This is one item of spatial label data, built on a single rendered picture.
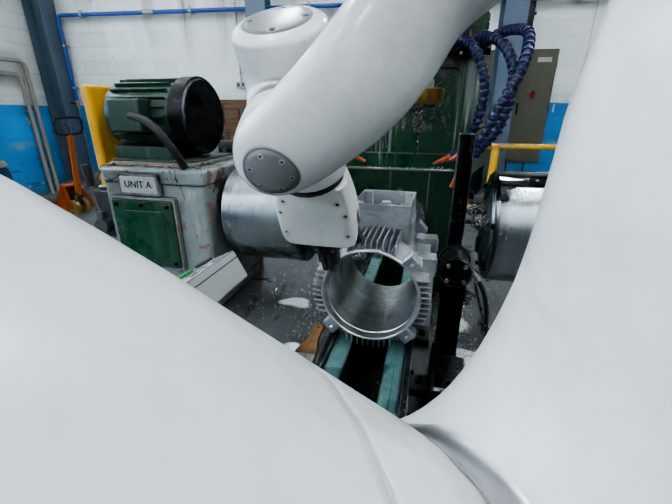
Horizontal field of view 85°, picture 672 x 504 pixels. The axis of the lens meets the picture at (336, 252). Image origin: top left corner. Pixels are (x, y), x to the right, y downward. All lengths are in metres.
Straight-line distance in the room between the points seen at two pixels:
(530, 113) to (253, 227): 5.63
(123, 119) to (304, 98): 0.81
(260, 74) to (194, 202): 0.63
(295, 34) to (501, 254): 0.62
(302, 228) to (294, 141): 0.21
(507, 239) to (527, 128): 5.49
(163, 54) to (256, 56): 6.65
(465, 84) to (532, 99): 5.17
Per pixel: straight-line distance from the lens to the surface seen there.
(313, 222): 0.46
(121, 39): 7.37
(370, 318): 0.68
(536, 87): 6.28
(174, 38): 6.91
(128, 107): 1.04
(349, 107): 0.27
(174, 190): 0.97
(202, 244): 0.97
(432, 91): 0.86
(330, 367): 0.60
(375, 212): 0.62
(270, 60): 0.34
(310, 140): 0.28
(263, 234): 0.89
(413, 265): 0.56
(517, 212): 0.82
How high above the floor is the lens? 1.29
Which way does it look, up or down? 21 degrees down
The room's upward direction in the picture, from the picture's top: straight up
